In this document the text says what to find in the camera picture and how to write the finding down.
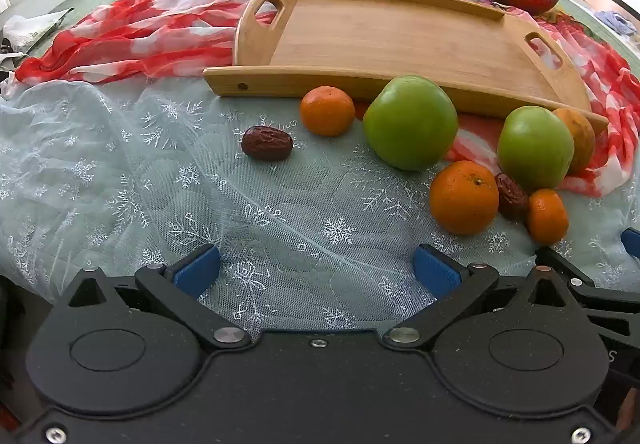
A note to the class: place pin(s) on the red white sheer scarf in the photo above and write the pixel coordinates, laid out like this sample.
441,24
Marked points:
150,39

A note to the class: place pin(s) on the white snowflake lace cloth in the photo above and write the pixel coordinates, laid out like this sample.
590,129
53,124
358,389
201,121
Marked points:
125,184

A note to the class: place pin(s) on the wooden serving tray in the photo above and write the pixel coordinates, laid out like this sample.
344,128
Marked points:
400,41

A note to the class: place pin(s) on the small green apple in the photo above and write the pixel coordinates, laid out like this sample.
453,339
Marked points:
535,147

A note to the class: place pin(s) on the newspaper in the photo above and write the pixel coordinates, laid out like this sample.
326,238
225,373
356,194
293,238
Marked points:
35,29

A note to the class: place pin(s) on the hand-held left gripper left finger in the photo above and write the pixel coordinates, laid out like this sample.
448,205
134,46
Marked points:
196,271

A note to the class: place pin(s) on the small mandarin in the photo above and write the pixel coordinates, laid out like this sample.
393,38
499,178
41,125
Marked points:
547,216
327,110

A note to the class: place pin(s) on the red date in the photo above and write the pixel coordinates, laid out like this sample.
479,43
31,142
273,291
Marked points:
267,143
510,196

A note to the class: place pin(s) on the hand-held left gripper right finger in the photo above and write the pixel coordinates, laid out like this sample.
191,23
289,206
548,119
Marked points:
436,271

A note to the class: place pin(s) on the blue cloth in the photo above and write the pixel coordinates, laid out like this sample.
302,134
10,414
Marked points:
617,21

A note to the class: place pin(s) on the bright orange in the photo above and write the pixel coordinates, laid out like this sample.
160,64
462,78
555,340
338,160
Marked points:
464,197

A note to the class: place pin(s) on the large green apple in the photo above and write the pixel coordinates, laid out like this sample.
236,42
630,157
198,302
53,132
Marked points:
410,123

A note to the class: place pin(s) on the dull brownish orange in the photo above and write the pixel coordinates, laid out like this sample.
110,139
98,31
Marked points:
582,139

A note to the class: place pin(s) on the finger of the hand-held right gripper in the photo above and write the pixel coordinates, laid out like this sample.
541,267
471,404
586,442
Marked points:
567,268
632,239

